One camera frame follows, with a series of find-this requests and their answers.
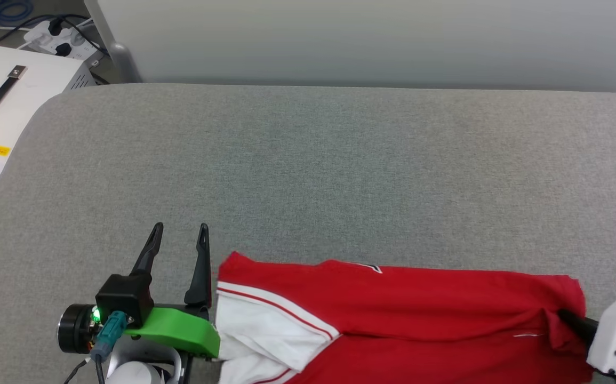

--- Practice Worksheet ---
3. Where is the red and white jersey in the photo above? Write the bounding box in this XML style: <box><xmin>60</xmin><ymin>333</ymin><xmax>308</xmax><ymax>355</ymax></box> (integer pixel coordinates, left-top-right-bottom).
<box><xmin>214</xmin><ymin>251</ymin><xmax>595</xmax><ymax>384</ymax></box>

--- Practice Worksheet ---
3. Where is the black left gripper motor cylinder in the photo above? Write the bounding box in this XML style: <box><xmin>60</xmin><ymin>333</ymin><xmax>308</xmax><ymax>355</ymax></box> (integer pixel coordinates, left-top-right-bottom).
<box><xmin>57</xmin><ymin>303</ymin><xmax>101</xmax><ymax>355</ymax></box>

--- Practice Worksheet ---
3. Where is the black left cable teal plug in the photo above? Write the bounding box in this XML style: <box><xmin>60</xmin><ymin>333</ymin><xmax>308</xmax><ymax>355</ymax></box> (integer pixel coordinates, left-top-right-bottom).
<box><xmin>90</xmin><ymin>310</ymin><xmax>129</xmax><ymax>384</ymax></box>

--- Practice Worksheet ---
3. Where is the white partition panel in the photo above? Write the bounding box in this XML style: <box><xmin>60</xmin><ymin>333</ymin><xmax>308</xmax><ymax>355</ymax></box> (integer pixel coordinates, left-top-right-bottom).
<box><xmin>83</xmin><ymin>0</ymin><xmax>616</xmax><ymax>94</ymax></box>

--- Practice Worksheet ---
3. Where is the black floor power cable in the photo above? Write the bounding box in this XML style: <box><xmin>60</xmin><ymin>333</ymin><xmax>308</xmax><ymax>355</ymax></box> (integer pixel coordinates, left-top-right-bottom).
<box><xmin>0</xmin><ymin>13</ymin><xmax>107</xmax><ymax>56</ymax></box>

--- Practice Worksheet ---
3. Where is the blue coiled cable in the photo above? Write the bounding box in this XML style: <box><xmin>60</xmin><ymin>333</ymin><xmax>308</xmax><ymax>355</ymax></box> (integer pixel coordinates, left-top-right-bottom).
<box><xmin>0</xmin><ymin>0</ymin><xmax>35</xmax><ymax>22</ymax></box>

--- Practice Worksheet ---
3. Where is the white equipment box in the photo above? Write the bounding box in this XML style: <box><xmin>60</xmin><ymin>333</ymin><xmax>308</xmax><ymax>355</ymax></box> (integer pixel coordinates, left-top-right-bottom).
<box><xmin>0</xmin><ymin>45</ymin><xmax>99</xmax><ymax>199</ymax></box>

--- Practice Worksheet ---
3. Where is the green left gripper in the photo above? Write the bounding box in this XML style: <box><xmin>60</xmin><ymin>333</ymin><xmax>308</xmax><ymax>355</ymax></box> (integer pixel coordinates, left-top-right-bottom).
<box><xmin>124</xmin><ymin>222</ymin><xmax>221</xmax><ymax>359</ymax></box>

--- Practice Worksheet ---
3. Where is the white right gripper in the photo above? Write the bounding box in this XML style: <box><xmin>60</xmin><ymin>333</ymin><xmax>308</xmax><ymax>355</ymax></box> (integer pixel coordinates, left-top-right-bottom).
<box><xmin>557</xmin><ymin>287</ymin><xmax>616</xmax><ymax>375</ymax></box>

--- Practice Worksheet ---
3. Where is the thin black labelled arm cable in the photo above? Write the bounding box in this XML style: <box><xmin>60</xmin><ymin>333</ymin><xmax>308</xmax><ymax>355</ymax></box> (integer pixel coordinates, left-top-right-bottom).
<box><xmin>61</xmin><ymin>357</ymin><xmax>93</xmax><ymax>384</ymax></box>

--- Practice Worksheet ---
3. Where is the grey metal partition foot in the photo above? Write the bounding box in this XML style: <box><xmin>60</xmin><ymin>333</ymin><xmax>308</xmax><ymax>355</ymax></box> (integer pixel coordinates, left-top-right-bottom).
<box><xmin>107</xmin><ymin>42</ymin><xmax>143</xmax><ymax>84</ymax></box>

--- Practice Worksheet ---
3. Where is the white power strip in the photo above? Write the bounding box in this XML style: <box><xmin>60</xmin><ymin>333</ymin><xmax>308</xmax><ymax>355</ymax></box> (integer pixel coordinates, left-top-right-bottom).
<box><xmin>23</xmin><ymin>20</ymin><xmax>105</xmax><ymax>61</ymax></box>

